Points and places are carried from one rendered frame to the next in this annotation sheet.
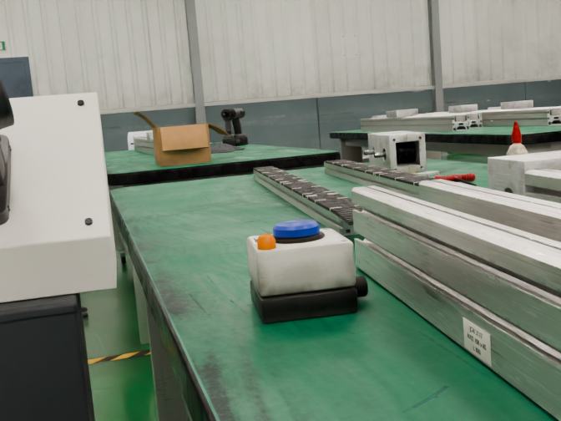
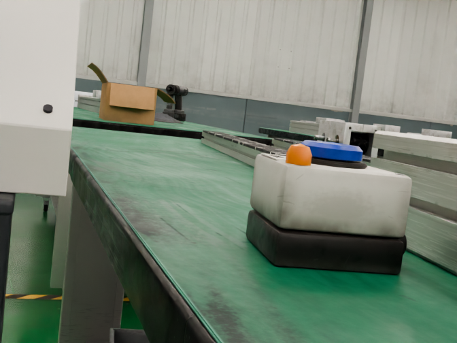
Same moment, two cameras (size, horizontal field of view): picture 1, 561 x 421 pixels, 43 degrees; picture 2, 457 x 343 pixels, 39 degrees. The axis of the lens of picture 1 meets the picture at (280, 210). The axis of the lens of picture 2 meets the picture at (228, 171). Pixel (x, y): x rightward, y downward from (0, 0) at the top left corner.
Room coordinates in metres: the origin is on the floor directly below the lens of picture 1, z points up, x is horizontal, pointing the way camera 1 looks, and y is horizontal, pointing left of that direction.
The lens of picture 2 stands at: (0.19, 0.07, 0.86)
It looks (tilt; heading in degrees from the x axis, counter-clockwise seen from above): 5 degrees down; 357
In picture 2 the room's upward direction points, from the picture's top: 7 degrees clockwise
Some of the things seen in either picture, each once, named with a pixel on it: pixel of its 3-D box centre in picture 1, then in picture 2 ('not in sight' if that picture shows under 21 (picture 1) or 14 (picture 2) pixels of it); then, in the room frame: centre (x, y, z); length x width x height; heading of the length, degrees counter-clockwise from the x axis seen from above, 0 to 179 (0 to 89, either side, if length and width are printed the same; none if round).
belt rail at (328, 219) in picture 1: (291, 190); (248, 152); (1.41, -0.03, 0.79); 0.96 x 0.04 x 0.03; 8
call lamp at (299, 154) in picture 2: (265, 240); (299, 153); (0.57, 0.01, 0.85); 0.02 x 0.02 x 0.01
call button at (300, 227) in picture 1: (296, 233); (330, 157); (0.60, -0.01, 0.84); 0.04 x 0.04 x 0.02
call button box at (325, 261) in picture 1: (309, 270); (335, 208); (0.60, -0.02, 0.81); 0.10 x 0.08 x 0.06; 98
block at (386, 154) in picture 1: (396, 153); (348, 142); (1.75, -0.29, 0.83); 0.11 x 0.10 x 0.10; 99
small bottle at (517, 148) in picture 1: (517, 154); not in sight; (1.29, -0.43, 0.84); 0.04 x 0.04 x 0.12
